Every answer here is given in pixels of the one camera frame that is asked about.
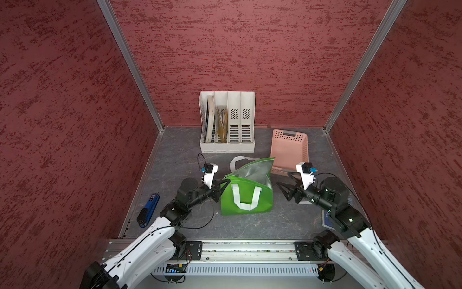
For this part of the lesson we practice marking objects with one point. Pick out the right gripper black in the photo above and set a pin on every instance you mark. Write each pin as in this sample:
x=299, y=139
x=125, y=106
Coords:
x=289, y=195

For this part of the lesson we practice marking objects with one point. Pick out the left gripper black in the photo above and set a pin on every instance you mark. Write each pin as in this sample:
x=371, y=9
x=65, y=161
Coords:
x=219, y=181

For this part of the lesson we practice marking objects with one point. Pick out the green insulated delivery bag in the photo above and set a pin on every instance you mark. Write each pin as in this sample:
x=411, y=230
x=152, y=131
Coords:
x=250, y=190

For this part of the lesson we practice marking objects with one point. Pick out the pink perforated plastic basket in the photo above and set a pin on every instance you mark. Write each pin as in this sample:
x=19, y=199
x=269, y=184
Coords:
x=288, y=148

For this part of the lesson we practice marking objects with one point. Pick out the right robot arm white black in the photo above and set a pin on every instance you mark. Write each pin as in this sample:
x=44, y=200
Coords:
x=378, y=268

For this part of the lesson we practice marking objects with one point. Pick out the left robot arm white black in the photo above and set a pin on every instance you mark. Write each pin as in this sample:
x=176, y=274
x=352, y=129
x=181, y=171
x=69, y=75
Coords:
x=158, y=244

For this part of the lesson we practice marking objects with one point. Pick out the blue paperback book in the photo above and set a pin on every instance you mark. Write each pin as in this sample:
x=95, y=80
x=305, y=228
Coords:
x=326, y=222

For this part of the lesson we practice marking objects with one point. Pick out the white file organizer rack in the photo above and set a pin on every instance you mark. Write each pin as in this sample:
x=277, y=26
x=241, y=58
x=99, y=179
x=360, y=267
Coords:
x=241, y=120

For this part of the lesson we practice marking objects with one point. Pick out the white folder in organizer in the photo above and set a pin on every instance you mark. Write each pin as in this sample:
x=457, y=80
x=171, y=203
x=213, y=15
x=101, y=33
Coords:
x=210, y=118

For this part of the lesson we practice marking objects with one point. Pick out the blue black stapler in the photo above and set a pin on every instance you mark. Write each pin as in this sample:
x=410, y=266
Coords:
x=145, y=215

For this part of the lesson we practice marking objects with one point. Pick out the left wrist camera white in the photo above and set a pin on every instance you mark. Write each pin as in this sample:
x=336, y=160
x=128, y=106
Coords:
x=209, y=170

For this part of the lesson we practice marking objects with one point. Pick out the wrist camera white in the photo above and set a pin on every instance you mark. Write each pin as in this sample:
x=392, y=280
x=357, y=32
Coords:
x=209, y=170
x=307, y=173

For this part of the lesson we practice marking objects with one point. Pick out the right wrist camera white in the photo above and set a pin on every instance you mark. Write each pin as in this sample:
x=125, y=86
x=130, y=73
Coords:
x=307, y=173

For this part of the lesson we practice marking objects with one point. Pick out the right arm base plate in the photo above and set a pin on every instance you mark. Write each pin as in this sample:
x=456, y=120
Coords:
x=311, y=251

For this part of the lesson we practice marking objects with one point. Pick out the aluminium mounting rail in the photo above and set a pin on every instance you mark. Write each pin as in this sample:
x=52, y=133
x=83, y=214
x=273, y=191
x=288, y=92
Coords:
x=250, y=251

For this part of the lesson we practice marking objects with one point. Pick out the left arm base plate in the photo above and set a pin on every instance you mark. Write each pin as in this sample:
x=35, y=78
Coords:
x=189, y=251

